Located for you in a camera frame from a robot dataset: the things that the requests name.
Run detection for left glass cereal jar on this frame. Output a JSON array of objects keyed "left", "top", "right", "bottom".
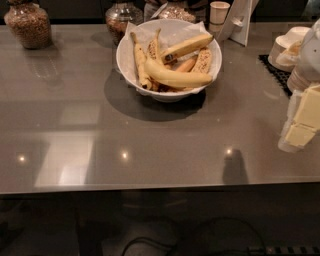
[{"left": 4, "top": 0, "right": 52, "bottom": 50}]

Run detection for white paper bowl liner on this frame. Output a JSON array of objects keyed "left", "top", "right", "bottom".
[{"left": 123, "top": 20, "right": 216, "bottom": 96}]

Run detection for glass jar of oats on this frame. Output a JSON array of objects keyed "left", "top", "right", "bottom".
[{"left": 157, "top": 0, "right": 196, "bottom": 23}]

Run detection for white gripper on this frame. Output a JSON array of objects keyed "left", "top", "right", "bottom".
[{"left": 278, "top": 84, "right": 320, "bottom": 153}]

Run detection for lower stack paper bowls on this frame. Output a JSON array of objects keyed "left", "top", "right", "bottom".
[{"left": 287, "top": 66, "right": 320, "bottom": 92}]

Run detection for large front yellow banana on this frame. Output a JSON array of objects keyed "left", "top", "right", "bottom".
[{"left": 144, "top": 58, "right": 213, "bottom": 88}]

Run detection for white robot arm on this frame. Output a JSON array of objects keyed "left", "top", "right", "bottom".
[{"left": 278, "top": 20, "right": 320, "bottom": 152}]

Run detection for spotted upright banana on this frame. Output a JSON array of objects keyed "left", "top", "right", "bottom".
[{"left": 147, "top": 29, "right": 163, "bottom": 64}]

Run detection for top yellow banana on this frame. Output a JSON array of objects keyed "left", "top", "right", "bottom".
[{"left": 161, "top": 34, "right": 214, "bottom": 63}]

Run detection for black cable on floor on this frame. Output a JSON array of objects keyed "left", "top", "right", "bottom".
[{"left": 120, "top": 217, "right": 268, "bottom": 256}]

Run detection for paper cup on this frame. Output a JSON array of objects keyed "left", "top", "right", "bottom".
[{"left": 209, "top": 1, "right": 230, "bottom": 33}]

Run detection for orange-tinted middle banana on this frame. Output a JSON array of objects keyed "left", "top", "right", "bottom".
[{"left": 176, "top": 56, "right": 197, "bottom": 72}]

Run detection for black rubber mat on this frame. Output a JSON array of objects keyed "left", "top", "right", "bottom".
[{"left": 258, "top": 54, "right": 292, "bottom": 98}]

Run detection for white sign stand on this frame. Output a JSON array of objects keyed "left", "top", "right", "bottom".
[{"left": 217, "top": 0, "right": 259, "bottom": 47}]

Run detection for glass jar behind bowl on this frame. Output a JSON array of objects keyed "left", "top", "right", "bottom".
[{"left": 105, "top": 0, "right": 143, "bottom": 45}]

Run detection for thin left spotted banana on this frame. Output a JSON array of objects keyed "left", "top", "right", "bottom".
[{"left": 130, "top": 32, "right": 152, "bottom": 89}]

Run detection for spotted right banana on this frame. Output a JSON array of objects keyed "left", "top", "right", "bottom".
[{"left": 192, "top": 47, "right": 212, "bottom": 73}]

